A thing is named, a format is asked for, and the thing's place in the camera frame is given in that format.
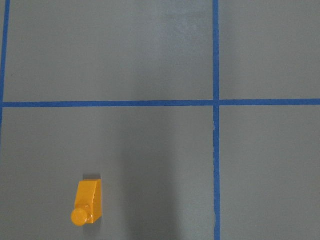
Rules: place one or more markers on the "orange trapezoid block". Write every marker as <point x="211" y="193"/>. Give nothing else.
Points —
<point x="88" y="207"/>

